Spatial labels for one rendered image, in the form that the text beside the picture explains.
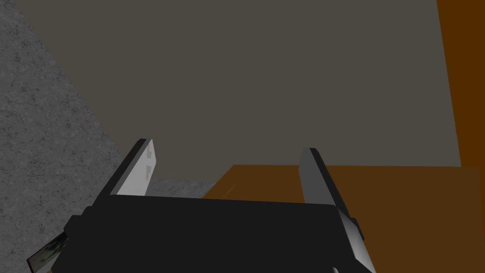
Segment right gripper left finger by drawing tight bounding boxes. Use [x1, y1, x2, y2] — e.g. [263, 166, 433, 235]
[98, 138, 156, 198]

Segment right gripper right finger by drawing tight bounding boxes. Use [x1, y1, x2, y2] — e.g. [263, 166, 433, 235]
[298, 147, 377, 273]

